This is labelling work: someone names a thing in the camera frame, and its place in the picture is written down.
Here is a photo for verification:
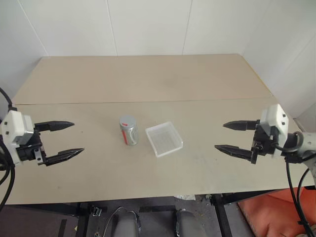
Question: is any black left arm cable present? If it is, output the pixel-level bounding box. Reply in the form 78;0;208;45
0;142;16;207
0;86;18;111

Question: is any orange cloth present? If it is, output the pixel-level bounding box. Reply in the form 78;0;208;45
237;189;316;237

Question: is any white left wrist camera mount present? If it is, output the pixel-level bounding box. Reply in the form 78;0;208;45
0;110;34;165

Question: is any thin grey wire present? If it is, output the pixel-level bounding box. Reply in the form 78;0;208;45
102;206;129;237

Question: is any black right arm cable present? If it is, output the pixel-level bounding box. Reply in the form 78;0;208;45
271;132;311;237
296;168;312;227

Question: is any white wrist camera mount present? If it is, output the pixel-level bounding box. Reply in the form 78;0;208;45
0;110;34;165
260;103;289;158

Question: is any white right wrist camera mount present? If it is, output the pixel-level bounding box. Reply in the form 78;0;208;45
260;103;289;158

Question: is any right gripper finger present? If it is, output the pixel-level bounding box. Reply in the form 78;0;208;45
222;119;259;132
214;144;253;162

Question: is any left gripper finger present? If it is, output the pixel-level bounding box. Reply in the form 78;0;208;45
34;120;76;132
45;147;86;167

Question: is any silver can with red label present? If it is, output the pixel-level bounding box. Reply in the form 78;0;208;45
119;115;140;147

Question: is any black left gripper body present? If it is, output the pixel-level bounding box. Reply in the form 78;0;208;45
16;122;48;166

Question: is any white plastic tube cap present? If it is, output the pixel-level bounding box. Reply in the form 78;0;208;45
119;115;137;129

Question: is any clear square plastic tray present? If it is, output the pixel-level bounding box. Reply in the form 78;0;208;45
145;120;184;158

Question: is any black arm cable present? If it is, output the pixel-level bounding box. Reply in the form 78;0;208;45
271;132;311;237
296;168;312;227
0;86;18;111
0;142;16;207

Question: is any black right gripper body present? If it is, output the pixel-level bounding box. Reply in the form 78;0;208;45
250;119;278;164

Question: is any crumpled white paper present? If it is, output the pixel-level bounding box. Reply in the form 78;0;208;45
173;194;196;201

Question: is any black metal table frame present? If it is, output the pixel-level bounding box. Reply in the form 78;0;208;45
58;186;316;237

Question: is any grey rounded robot leg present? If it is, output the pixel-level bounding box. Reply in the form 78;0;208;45
116;209;139;237
175;209;198;237

